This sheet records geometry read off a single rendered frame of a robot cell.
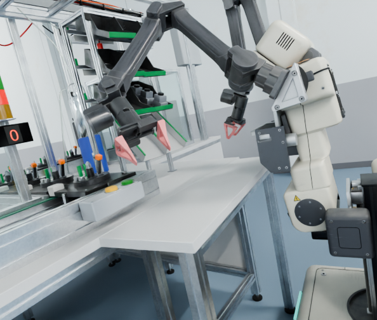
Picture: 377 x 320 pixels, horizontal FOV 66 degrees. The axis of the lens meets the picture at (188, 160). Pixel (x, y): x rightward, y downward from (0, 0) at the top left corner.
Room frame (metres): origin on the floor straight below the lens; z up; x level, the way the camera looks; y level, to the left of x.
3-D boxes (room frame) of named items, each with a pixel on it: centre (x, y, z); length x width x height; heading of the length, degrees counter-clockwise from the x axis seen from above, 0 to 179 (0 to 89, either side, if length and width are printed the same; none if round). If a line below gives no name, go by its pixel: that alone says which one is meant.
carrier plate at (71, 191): (1.11, 0.38, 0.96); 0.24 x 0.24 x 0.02; 53
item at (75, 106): (2.07, 0.66, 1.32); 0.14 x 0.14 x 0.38
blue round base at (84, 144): (2.07, 0.66, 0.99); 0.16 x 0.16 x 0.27
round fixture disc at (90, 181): (1.11, 0.38, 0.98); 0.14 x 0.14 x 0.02
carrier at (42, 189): (1.27, 0.59, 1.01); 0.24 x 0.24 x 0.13; 53
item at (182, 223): (1.20, 0.10, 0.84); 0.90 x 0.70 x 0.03; 150
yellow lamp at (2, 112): (1.03, 0.59, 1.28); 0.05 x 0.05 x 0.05
